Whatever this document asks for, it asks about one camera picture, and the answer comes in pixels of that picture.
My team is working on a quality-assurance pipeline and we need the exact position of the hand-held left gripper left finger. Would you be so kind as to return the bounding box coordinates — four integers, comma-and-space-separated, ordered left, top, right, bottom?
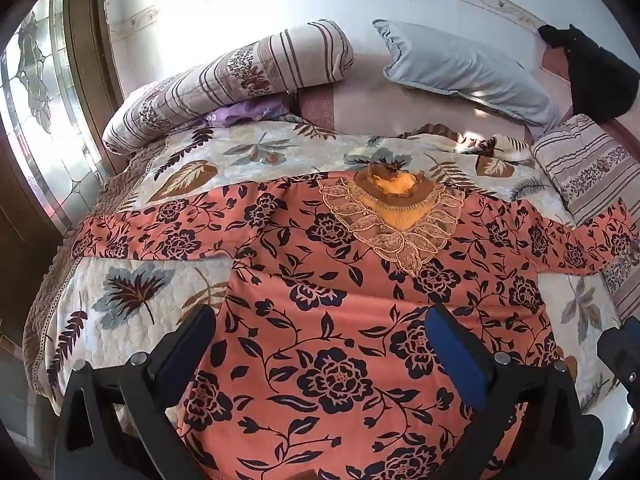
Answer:
54, 304, 217, 480

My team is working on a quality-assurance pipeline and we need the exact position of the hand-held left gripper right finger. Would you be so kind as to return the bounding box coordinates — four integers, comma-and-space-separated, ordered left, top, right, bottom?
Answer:
425, 304, 605, 480

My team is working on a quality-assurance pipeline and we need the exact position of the orange floral blouse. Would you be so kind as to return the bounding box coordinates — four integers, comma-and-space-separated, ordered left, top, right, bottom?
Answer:
70, 162, 638, 480

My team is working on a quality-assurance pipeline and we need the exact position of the leaf print quilted bedspread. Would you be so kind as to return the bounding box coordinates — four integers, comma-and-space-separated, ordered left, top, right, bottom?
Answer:
22, 120, 626, 431

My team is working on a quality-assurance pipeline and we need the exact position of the striped floral pillow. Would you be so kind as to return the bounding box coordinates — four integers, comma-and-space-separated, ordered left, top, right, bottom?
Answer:
531, 112, 640, 321

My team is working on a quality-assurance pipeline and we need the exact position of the purple cloth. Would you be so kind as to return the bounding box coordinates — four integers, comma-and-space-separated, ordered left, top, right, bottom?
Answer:
202, 97, 291, 128

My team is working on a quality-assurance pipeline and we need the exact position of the rolled striped floral quilt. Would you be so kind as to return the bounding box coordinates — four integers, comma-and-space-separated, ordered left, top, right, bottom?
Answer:
102, 19, 355, 157

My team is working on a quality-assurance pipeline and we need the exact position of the pink bed sheet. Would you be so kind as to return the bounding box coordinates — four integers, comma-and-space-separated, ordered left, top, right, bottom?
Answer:
295, 52, 576, 142

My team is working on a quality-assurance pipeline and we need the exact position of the stained glass window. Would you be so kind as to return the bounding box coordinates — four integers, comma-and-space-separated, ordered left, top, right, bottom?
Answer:
0, 0, 126, 236

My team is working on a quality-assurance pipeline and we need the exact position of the black garment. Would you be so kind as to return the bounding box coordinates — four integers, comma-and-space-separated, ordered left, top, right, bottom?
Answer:
537, 24, 637, 123

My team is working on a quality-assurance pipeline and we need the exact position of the grey pillow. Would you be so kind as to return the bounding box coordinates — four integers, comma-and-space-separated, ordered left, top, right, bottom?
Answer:
372, 19, 561, 140

